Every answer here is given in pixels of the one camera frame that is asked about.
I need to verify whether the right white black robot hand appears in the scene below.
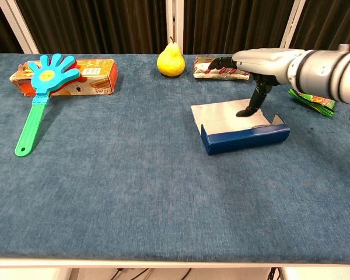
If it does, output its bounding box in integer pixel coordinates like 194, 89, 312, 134
206, 48, 306, 118

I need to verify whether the blue cardboard box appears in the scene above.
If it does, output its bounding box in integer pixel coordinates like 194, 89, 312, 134
191, 98, 291, 156

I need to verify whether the orange cardboard food box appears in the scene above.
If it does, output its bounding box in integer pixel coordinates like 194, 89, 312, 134
9, 58, 119, 97

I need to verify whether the dark ribbed partition panel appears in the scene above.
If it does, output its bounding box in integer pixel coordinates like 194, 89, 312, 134
16, 0, 169, 55
183, 0, 296, 55
291, 0, 350, 52
0, 0, 22, 55

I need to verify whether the gold red foil package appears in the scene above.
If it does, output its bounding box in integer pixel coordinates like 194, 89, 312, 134
192, 56, 251, 81

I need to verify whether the green snack bag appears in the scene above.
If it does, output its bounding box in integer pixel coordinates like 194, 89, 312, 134
288, 89, 338, 118

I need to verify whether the yellow pear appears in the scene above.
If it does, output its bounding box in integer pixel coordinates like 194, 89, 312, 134
156, 36, 186, 78

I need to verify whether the blue green hand clapper toy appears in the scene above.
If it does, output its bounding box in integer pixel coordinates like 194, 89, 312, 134
14, 52, 82, 158

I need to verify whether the grey partition post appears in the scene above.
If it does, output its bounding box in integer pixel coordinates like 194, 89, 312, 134
0, 0, 39, 55
165, 0, 184, 55
279, 0, 306, 50

